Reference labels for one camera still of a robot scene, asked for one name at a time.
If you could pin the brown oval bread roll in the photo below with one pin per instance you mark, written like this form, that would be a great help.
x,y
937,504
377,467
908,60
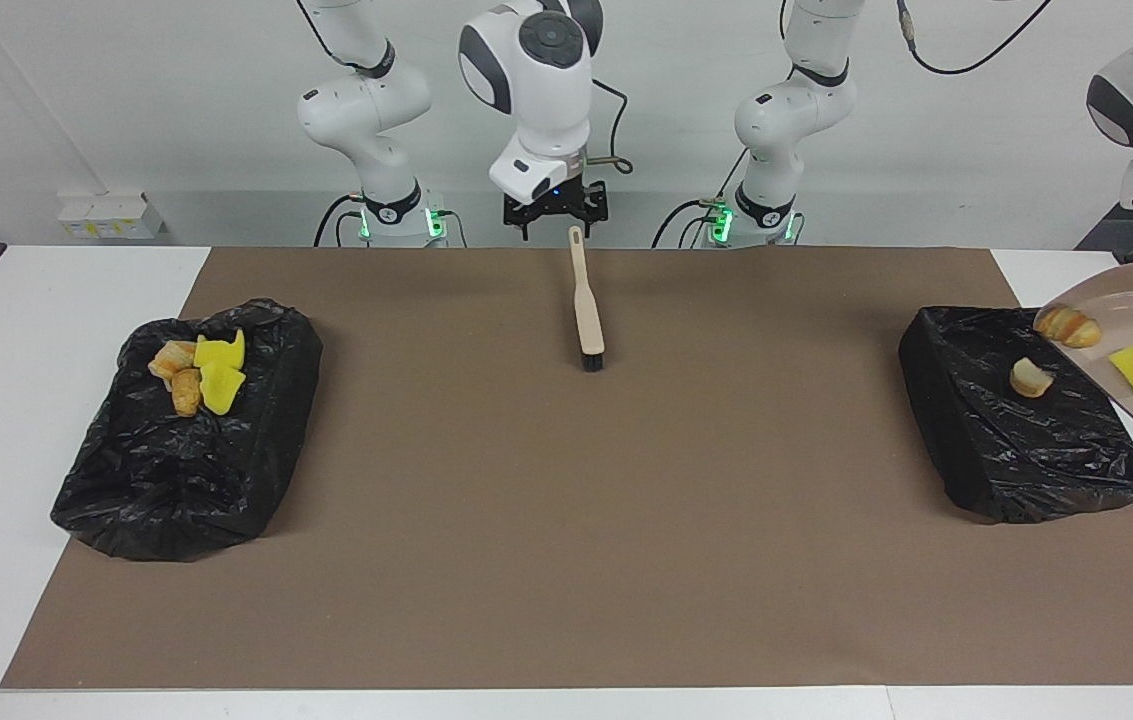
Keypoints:
x,y
187,392

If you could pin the pale bread chunk tan crust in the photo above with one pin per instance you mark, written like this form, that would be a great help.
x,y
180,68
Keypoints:
x,y
1030,379

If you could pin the brown table mat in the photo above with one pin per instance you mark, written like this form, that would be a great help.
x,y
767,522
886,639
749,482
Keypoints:
x,y
526,620

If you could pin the bin with taut black bag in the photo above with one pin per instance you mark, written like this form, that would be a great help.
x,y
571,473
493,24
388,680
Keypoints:
x,y
996,450

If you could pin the bin with crumpled black bag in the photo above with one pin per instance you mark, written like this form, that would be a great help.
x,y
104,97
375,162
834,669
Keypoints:
x,y
186,470

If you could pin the white wall socket box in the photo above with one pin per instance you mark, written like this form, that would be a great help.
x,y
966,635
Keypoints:
x,y
111,215

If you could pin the pale wedge bread piece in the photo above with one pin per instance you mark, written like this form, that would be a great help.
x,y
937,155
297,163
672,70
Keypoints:
x,y
171,358

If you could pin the orange croissant piece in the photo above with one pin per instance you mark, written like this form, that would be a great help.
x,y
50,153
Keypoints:
x,y
1068,327

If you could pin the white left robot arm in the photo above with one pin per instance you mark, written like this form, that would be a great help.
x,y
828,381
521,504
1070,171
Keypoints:
x,y
786,120

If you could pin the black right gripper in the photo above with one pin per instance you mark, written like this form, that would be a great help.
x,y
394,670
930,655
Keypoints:
x,y
561,205

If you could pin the yellow sponge piece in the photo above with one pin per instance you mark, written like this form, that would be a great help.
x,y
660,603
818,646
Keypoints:
x,y
218,352
222,388

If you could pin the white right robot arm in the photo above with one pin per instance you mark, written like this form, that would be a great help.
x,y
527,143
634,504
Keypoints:
x,y
546,100

